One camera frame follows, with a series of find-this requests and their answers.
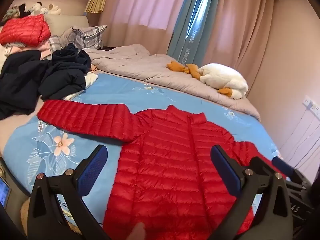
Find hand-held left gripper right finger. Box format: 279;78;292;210
207;144;294;240

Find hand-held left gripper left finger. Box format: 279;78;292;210
26;144;112;240

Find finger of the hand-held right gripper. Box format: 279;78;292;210
272;156;295;179

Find red down jacket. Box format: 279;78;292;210
0;14;52;47
37;99;287;240

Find pink folded clothes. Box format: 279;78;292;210
37;40;54;61

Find person's left hand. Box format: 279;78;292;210
124;221;147;240

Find blue floral bedsheet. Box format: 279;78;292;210
5;71;284;240

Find white cloth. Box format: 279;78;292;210
84;72;99;90

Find white goose plush toy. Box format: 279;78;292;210
167;60;249;100

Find smartphone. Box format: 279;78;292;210
0;176;12;208

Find dark navy hooded garment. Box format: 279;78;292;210
39;43;92;101

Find dark navy coat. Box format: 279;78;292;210
0;49;50;121

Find grey quilt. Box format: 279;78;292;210
82;44;261;122

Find small plaid pillow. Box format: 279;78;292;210
48;35;62;53

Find grey plaid pillow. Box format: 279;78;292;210
60;25;108;49

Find pink curtain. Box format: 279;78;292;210
98;0;192;48
204;0;282;87

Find beige headboard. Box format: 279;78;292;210
44;14;89;38

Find folded red down jacket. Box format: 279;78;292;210
0;14;52;47

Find blue-grey curtain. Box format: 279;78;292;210
166;0;223;66

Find cream plush toy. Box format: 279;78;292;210
41;4;62;16

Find white plush bear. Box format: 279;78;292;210
25;1;43;15

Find white wall cable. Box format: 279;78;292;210
277;109;320;157

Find white wall power strip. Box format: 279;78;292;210
302;95;320;117

